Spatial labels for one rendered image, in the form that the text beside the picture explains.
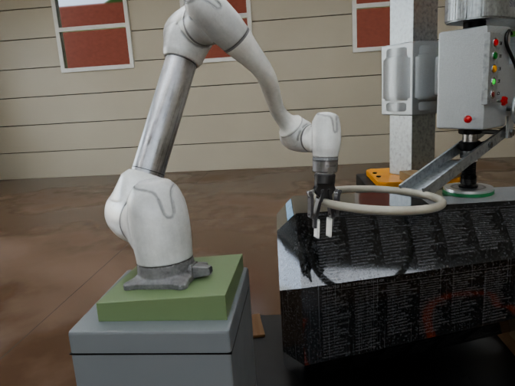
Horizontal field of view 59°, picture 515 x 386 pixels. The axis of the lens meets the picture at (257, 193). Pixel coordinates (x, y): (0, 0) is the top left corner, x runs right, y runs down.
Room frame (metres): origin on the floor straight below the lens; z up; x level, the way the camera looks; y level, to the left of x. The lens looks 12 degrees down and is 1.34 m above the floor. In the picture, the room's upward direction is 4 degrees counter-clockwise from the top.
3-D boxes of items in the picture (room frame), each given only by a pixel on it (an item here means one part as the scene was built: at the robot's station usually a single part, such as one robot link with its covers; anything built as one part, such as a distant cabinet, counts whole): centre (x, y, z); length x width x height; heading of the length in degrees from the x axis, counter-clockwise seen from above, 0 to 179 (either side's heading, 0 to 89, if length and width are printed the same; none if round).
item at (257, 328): (2.41, 0.07, 0.02); 0.25 x 0.10 x 0.01; 6
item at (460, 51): (2.10, -1.04, 1.32); 0.36 x 0.22 x 0.45; 126
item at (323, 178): (1.60, -0.24, 1.00); 0.08 x 0.07 x 0.09; 111
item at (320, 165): (1.60, -0.25, 1.07); 0.09 x 0.09 x 0.06
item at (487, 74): (1.92, -0.98, 1.37); 0.08 x 0.03 x 0.28; 126
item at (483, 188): (2.05, -0.97, 0.84); 0.21 x 0.21 x 0.01
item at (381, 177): (2.81, -0.97, 0.76); 0.49 x 0.49 x 0.05; 86
